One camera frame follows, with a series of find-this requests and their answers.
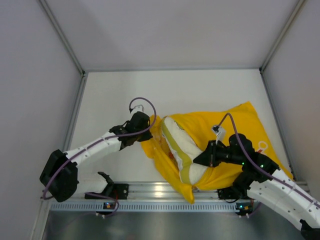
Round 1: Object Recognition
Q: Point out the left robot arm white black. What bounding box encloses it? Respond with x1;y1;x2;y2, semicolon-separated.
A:
39;111;153;203

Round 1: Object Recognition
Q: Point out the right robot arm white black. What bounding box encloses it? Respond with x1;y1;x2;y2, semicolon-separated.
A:
194;134;320;240

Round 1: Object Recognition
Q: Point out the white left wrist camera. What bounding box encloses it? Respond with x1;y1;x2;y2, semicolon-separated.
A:
131;104;145;113

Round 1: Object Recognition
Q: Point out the white quilted pillow green band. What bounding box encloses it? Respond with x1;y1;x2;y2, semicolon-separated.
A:
161;116;208;186

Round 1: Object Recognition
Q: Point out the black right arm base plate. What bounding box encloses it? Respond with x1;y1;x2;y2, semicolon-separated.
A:
217;187;250;204

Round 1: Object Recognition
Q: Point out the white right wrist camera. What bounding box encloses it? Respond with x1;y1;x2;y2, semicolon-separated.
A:
212;125;226;145

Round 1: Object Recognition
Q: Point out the aluminium front rail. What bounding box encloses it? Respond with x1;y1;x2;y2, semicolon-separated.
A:
41;181;312;201

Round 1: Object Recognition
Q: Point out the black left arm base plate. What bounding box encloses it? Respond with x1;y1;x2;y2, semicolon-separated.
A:
84;183;129;200

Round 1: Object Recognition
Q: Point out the perforated metal cable duct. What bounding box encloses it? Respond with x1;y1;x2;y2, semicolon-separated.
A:
50;201;253;213

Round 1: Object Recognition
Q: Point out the aluminium right corner post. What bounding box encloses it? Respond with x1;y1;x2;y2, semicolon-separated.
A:
259;0;308;75

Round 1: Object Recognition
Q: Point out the aluminium corner post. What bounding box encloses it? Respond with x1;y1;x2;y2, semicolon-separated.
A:
37;0;86;77
259;0;308;75

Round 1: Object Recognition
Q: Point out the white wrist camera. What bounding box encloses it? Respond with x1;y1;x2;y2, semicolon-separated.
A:
212;125;226;145
131;104;145;113

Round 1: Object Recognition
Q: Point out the aluminium left corner post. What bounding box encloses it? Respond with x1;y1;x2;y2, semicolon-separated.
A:
37;0;86;77

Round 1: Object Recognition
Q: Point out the yellow pillowcase with white print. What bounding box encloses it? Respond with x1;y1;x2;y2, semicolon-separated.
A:
141;101;293;204

